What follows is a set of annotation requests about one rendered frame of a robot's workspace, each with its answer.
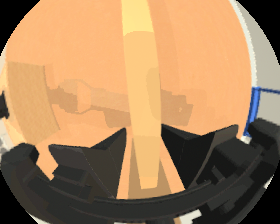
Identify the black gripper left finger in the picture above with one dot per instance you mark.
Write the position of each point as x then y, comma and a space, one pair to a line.
103, 161

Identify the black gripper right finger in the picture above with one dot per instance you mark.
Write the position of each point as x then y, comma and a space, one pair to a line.
190, 152

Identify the long wooden rail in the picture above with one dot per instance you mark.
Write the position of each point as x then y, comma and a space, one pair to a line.
143, 87

